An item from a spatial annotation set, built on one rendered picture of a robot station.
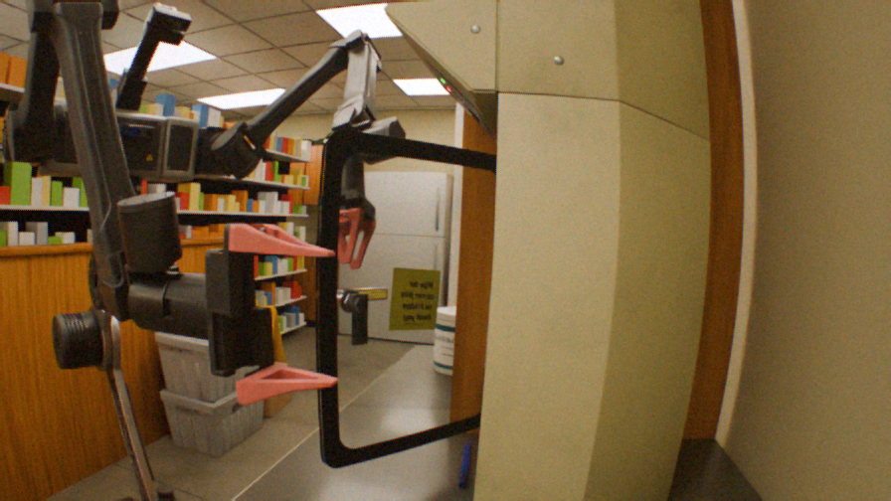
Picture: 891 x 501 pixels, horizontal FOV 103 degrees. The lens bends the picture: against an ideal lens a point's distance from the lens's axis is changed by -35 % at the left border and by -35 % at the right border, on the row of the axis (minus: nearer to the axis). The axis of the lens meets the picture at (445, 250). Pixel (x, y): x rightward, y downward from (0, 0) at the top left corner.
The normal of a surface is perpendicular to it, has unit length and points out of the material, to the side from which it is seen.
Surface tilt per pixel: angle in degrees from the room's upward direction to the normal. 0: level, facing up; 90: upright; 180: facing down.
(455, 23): 90
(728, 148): 90
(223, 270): 89
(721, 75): 90
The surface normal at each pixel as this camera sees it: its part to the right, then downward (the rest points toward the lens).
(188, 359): -0.18, 0.14
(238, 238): 0.18, 0.03
